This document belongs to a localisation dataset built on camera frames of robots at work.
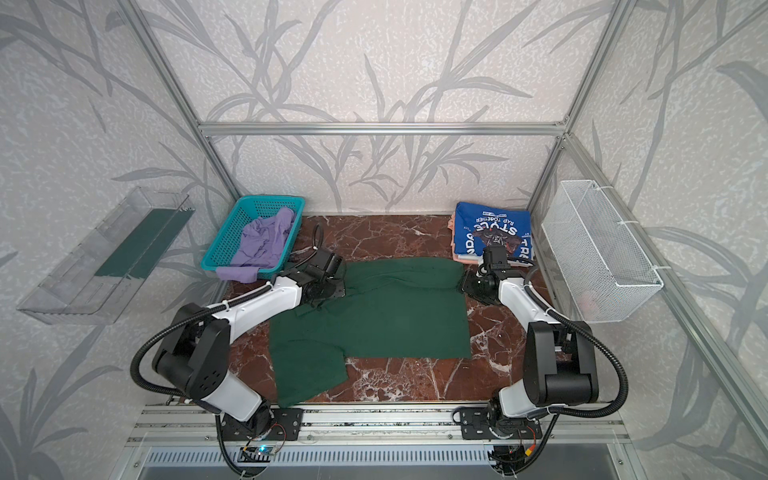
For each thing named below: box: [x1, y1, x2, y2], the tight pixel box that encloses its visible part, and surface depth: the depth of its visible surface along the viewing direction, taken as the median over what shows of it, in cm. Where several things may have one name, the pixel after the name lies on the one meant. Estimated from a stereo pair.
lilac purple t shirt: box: [216, 207, 294, 284], surface depth 108 cm
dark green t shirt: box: [269, 258, 472, 407], surface depth 93 cm
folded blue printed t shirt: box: [454, 202, 533, 260], surface depth 109 cm
